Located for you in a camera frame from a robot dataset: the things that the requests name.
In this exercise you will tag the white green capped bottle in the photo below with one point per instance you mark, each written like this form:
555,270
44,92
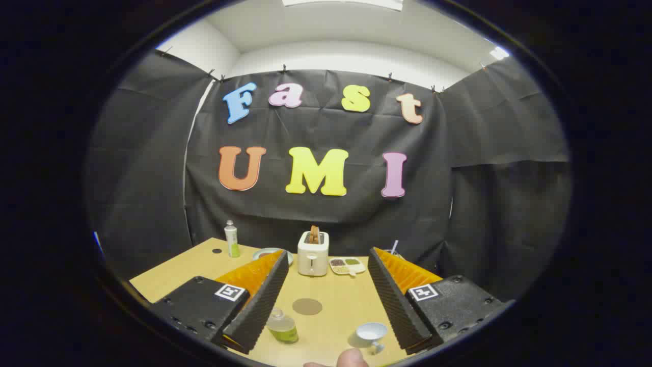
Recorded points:
232,240

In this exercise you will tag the ceiling light panel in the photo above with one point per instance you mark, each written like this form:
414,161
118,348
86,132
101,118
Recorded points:
344,3

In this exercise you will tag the white divided dish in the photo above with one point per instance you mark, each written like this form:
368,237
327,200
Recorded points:
348,265

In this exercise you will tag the pale green plate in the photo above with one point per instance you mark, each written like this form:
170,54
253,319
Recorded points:
269,251

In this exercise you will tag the white toaster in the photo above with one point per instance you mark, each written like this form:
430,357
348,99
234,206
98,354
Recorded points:
312,260

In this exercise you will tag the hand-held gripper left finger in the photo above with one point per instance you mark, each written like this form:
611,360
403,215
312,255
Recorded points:
265,300

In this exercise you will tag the wooden table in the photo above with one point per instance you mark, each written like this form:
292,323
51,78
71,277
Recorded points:
333,300

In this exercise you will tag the white cup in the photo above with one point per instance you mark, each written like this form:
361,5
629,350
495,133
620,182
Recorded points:
371,332

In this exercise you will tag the clear green label juice bottle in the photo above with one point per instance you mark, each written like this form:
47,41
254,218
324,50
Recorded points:
283,330

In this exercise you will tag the brown bread slice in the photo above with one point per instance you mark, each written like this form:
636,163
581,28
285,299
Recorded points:
314,234

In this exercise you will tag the round brown coaster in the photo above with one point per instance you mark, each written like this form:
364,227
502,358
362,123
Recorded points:
307,306

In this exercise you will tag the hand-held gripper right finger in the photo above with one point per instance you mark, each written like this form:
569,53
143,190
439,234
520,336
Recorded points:
395,300

